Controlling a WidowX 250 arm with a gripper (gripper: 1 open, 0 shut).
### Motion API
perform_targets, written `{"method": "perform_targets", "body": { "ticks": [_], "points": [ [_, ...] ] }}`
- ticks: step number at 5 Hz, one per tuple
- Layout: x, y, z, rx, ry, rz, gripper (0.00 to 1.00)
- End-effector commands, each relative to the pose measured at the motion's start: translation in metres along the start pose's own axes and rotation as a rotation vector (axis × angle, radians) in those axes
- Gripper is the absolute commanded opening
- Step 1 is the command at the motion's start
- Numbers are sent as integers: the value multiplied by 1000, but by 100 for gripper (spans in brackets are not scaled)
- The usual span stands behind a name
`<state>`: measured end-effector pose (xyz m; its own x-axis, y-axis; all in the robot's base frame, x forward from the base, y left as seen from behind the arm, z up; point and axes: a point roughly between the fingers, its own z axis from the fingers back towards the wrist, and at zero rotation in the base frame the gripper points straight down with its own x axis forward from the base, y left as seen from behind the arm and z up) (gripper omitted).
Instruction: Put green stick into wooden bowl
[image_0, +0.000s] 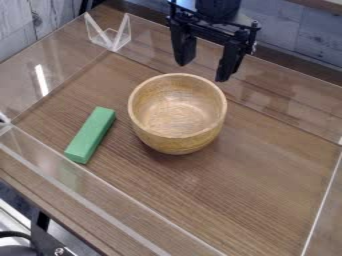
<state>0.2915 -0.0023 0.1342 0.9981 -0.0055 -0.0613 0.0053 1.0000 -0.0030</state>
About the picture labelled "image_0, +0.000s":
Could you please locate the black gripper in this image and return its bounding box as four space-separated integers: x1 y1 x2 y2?
168 0 261 82

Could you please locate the green rectangular stick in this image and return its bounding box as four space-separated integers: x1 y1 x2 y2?
65 107 117 164

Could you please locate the light wooden bowl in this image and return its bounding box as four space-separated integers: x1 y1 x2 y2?
128 73 228 155

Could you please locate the black metal table leg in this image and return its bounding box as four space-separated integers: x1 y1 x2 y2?
31 211 78 256

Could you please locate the clear acrylic corner bracket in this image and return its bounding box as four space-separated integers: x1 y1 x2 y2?
85 12 132 52

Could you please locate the clear acrylic enclosure wall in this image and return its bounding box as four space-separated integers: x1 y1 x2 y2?
0 14 342 256

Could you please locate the black cable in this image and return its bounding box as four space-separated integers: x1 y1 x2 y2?
0 230 34 244

